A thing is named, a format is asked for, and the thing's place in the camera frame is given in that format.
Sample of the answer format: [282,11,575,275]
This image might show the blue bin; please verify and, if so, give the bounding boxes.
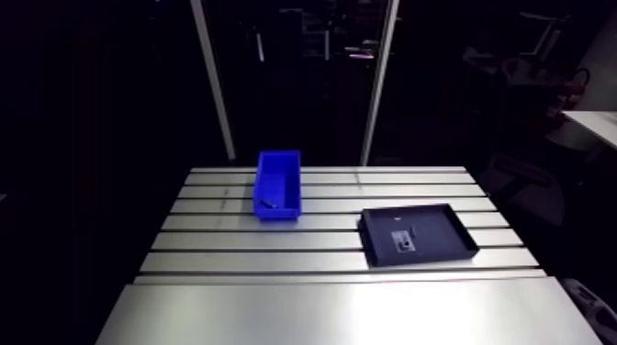
[252,149,303,222]

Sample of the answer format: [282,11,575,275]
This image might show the black tray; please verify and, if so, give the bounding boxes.
[356,202,481,269]

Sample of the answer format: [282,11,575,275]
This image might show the dark office chair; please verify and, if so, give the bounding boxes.
[481,152,567,228]

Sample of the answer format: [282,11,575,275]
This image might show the white desk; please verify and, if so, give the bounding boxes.
[560,110,617,152]

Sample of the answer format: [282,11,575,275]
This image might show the pale holed strip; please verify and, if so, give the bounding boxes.
[560,277,617,345]

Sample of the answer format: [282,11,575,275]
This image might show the pale metal post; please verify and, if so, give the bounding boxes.
[189,0,237,161]
[358,0,400,167]

